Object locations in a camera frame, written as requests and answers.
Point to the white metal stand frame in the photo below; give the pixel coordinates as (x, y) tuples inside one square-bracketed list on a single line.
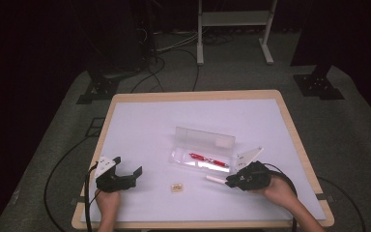
[(235, 18)]

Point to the wooden table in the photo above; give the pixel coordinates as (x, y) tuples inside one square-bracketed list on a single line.
[(190, 95)]

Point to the person's right hand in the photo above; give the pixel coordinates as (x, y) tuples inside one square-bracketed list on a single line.
[(281, 193)]

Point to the red pen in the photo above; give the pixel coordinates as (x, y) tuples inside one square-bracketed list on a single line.
[(207, 159)]

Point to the clear plastic pencil case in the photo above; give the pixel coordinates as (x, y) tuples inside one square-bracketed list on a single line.
[(203, 141)]

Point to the white table mat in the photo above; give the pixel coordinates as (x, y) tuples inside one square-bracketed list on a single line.
[(161, 122)]

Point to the white pen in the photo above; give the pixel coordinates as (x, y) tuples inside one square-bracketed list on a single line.
[(215, 179)]

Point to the black stand base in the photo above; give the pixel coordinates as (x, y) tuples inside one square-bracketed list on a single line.
[(98, 92), (319, 85)]

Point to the small beige eraser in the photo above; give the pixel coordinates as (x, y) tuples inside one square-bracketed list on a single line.
[(176, 187)]

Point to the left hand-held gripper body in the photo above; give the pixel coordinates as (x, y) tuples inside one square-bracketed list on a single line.
[(111, 183)]

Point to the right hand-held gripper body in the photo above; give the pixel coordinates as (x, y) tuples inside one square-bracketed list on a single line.
[(254, 177)]

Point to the person's left hand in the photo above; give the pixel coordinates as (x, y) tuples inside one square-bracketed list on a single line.
[(107, 203)]

